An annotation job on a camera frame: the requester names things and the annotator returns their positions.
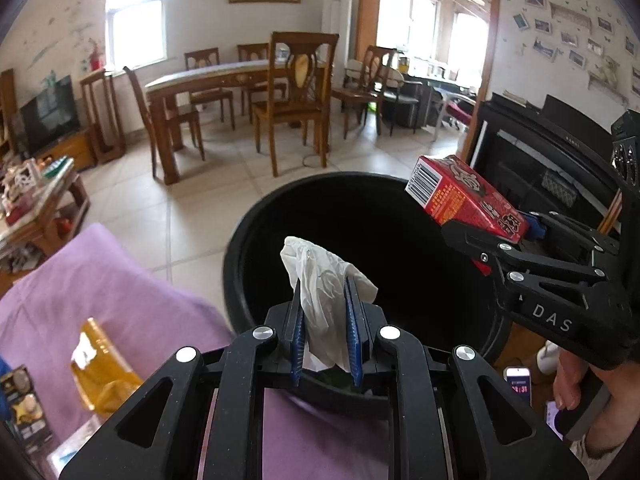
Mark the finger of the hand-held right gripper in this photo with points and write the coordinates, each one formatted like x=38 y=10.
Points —
x=530 y=262
x=536 y=227

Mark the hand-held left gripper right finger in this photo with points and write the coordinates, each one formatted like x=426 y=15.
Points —
x=355 y=340

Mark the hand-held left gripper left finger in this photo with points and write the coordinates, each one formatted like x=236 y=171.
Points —
x=297 y=350

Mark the white tissue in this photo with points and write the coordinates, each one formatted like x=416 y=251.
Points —
x=320 y=280

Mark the red printed carton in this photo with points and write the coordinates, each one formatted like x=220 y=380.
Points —
x=460 y=195

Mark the black trash bin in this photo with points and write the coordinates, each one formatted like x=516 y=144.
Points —
x=380 y=220

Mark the person's right forearm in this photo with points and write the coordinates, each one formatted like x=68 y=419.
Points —
x=615 y=460

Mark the person's right hand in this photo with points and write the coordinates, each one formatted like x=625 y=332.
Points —
x=567 y=380

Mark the white slipper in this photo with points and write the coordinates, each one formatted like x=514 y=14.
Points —
x=547 y=357

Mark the smartphone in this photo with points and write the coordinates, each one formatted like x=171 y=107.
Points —
x=552 y=417
x=517 y=382

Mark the black upright piano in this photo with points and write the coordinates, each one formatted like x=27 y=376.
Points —
x=550 y=130

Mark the grey white chair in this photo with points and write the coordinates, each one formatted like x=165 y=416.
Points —
x=450 y=110

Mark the purple tablecloth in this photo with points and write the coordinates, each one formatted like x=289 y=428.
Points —
x=125 y=300

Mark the black office chair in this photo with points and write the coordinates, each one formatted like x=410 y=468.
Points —
x=405 y=100

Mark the yellow translucent packet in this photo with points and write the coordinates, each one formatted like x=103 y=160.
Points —
x=105 y=385

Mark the wooden dining chair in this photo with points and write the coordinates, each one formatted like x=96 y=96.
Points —
x=250 y=52
x=300 y=105
x=202 y=57
x=372 y=60
x=175 y=115

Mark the balcony window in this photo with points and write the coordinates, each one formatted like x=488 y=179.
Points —
x=425 y=15

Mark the dark printed box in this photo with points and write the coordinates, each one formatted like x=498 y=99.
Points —
x=25 y=405

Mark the white standing air conditioner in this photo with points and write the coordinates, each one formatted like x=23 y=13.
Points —
x=332 y=25

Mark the wooden coffee table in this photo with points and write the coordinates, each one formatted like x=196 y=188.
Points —
x=45 y=210

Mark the wooden dining table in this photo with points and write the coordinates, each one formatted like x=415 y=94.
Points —
x=210 y=72

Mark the wooden television cabinet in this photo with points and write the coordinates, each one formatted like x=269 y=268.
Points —
x=75 y=150

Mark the green tray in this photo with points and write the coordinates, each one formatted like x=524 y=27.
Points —
x=57 y=166

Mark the tall wooden plant stand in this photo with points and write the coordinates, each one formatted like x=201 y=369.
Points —
x=87 y=110

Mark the white decorative holder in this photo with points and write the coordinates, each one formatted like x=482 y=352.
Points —
x=22 y=180

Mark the black television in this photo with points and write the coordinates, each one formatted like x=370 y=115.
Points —
x=50 y=115

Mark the red flower vase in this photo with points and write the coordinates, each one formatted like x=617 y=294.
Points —
x=95 y=57

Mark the white framed window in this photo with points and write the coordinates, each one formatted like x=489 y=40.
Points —
x=135 y=30

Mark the wooden bookshelf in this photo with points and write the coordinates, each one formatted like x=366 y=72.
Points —
x=5 y=110

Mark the wooden door frame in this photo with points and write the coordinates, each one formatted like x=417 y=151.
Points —
x=492 y=35

